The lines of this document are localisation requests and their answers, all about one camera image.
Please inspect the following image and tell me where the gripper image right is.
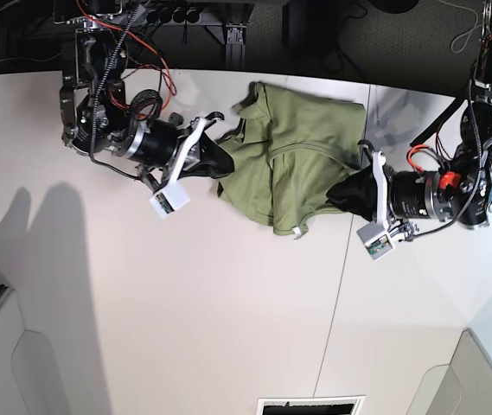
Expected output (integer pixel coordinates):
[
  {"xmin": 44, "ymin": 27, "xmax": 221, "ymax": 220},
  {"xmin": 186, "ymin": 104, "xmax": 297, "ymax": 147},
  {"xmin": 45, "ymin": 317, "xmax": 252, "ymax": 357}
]
[{"xmin": 326, "ymin": 140, "xmax": 451, "ymax": 242}]

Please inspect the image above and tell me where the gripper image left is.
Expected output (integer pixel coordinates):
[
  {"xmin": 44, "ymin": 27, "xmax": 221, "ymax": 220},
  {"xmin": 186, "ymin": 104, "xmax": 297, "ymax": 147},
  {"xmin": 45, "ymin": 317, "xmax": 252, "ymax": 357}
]
[{"xmin": 119, "ymin": 113, "xmax": 225, "ymax": 192}]

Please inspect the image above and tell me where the green t-shirt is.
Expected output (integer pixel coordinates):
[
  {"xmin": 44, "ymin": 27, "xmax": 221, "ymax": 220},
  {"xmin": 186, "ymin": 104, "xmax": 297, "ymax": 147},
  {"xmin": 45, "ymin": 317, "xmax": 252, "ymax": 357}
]
[{"xmin": 217, "ymin": 82, "xmax": 367, "ymax": 239}]

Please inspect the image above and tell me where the black power strip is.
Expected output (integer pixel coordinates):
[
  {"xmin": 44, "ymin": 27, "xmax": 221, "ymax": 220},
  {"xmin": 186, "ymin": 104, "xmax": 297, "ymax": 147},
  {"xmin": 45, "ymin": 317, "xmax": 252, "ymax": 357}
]
[{"xmin": 142, "ymin": 2, "xmax": 204, "ymax": 24}]

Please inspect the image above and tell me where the white vent slot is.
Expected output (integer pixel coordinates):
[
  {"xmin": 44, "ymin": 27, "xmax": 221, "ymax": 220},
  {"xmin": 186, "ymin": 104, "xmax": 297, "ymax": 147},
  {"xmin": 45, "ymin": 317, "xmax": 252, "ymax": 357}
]
[{"xmin": 256, "ymin": 395, "xmax": 366, "ymax": 415}]

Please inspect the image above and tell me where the grey partition right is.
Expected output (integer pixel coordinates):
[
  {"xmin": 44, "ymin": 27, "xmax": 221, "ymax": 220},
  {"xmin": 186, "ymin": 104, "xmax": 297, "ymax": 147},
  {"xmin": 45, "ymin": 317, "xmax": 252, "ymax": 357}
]
[{"xmin": 407, "ymin": 329, "xmax": 492, "ymax": 415}]

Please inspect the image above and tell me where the grey partition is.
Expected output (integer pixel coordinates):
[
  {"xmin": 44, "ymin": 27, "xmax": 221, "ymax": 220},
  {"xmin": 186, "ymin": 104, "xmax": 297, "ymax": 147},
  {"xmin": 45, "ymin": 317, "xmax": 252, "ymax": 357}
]
[
  {"xmin": 0, "ymin": 288, "xmax": 72, "ymax": 414},
  {"xmin": 407, "ymin": 329, "xmax": 492, "ymax": 415}
]

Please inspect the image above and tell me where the grey partition left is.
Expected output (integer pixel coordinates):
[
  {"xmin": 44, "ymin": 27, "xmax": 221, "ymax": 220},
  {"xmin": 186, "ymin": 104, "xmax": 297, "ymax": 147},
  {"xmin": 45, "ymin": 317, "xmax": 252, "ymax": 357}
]
[{"xmin": 0, "ymin": 288, "xmax": 72, "ymax": 414}]

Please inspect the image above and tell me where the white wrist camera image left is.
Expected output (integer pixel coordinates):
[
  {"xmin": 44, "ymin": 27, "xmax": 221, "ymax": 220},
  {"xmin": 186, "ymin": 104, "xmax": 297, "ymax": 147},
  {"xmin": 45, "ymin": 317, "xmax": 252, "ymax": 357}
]
[{"xmin": 150, "ymin": 182, "xmax": 190, "ymax": 219}]

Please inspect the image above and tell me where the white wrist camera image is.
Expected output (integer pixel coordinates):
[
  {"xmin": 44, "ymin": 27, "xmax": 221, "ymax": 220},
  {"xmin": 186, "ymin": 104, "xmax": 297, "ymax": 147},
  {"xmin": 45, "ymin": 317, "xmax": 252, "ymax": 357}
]
[
  {"xmin": 357, "ymin": 222, "xmax": 395, "ymax": 261},
  {"xmin": 150, "ymin": 182, "xmax": 190, "ymax": 219}
]

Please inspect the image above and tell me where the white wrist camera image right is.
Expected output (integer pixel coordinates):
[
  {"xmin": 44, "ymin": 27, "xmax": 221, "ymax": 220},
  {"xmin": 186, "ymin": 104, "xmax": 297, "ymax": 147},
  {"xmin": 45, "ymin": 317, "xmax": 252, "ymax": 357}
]
[{"xmin": 357, "ymin": 222, "xmax": 395, "ymax": 261}]

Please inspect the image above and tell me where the aluminium frame post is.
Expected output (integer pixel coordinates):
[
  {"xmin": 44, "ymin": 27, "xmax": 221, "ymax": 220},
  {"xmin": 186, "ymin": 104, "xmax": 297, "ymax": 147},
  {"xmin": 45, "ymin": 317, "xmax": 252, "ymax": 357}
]
[{"xmin": 223, "ymin": 23, "xmax": 247, "ymax": 71}]

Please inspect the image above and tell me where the white cable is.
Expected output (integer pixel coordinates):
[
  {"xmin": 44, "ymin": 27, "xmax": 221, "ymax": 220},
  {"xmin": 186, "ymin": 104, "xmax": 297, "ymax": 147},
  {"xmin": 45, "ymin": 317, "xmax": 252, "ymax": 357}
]
[{"xmin": 444, "ymin": 0, "xmax": 492, "ymax": 55}]

